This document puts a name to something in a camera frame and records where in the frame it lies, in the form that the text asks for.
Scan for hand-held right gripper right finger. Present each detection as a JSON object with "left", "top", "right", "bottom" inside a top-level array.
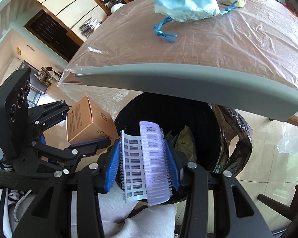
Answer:
[{"left": 164, "top": 136, "right": 274, "bottom": 238}]

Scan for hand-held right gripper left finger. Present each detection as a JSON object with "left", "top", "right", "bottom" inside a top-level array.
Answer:
[{"left": 11, "top": 140, "right": 121, "bottom": 238}]

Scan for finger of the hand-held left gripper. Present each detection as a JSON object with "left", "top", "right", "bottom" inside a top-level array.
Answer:
[
  {"left": 31, "top": 137, "right": 111, "bottom": 173},
  {"left": 27, "top": 100, "right": 72, "bottom": 135}
]

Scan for white barcode label sheet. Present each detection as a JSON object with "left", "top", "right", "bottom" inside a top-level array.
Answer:
[{"left": 120, "top": 129, "right": 149, "bottom": 202}]

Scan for brown cardboard box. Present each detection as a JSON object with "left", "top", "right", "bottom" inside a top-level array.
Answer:
[{"left": 66, "top": 95, "right": 120, "bottom": 156}]

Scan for black trash bin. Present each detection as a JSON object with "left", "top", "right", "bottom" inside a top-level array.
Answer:
[{"left": 113, "top": 93, "right": 252, "bottom": 204}]

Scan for yellowish crumpled paper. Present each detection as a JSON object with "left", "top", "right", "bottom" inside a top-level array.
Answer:
[{"left": 175, "top": 126, "right": 197, "bottom": 163}]

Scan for person's grey pants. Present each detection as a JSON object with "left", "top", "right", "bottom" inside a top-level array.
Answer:
[{"left": 72, "top": 186, "right": 177, "bottom": 238}]

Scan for dark wooden lattice cabinet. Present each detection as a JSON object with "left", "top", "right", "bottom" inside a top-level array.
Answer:
[{"left": 23, "top": 10, "right": 81, "bottom": 62}]

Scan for grey table edge guard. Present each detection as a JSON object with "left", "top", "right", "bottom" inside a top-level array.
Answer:
[{"left": 74, "top": 63, "right": 298, "bottom": 123}]

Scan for person's striped hoodie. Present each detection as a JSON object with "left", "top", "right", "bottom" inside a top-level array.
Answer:
[{"left": 0, "top": 186, "right": 40, "bottom": 238}]

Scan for stack of books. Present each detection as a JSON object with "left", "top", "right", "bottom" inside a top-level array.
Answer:
[{"left": 79, "top": 17, "right": 101, "bottom": 38}]

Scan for white helmet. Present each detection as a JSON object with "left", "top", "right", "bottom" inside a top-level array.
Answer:
[{"left": 111, "top": 4, "right": 126, "bottom": 14}]

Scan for blue drawstring cloth bag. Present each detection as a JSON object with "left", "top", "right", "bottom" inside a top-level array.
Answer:
[{"left": 136, "top": 0, "right": 239, "bottom": 43}]

